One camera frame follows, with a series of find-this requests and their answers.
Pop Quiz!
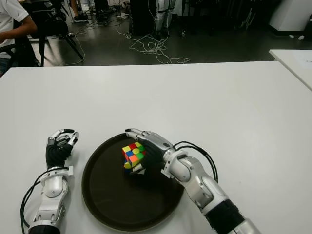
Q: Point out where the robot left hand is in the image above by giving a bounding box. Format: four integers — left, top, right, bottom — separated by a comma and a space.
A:
45, 128, 80, 170

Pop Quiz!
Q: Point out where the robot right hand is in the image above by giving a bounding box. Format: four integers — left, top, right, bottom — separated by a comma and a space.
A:
124, 128, 175, 176

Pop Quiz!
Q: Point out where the multicoloured Rubik's cube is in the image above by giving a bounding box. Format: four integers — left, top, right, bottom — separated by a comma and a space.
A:
121, 142, 147, 174

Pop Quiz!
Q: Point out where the dark brown round plate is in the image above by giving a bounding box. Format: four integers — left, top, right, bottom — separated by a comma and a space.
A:
81, 133, 186, 232

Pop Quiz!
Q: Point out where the black office chair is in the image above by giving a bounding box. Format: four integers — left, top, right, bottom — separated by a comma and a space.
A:
0, 19, 41, 67

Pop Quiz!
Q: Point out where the silver humanoid robot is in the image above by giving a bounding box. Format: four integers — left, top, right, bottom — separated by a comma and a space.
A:
155, 0, 176, 32

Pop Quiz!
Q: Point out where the black folding chair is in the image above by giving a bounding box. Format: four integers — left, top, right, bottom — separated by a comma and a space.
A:
26, 0, 85, 67

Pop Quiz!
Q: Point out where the black cabinet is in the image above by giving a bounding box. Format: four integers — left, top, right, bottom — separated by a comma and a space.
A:
130, 0, 158, 36

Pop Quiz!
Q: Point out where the black sneaker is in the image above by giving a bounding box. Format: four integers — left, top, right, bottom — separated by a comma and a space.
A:
73, 13, 89, 23

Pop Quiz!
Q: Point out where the person in white shirt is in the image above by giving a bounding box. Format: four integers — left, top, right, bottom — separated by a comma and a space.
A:
0, 0, 39, 74

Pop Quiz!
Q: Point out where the white side table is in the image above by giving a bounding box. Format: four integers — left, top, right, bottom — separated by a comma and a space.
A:
269, 49, 312, 91

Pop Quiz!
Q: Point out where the white cabinet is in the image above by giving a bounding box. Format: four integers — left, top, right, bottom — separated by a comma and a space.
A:
268, 0, 312, 32

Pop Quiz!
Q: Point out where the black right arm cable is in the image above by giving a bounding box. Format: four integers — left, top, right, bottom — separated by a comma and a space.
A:
173, 140, 219, 182

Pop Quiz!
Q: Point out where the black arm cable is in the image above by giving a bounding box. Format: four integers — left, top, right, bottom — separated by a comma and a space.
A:
173, 140, 219, 182
20, 172, 48, 229

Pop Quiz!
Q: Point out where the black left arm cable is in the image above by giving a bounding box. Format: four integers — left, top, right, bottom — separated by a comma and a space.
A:
20, 172, 48, 229

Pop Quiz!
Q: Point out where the tangled white floor cable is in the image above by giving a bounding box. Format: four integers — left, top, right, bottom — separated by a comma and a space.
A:
116, 24, 191, 64

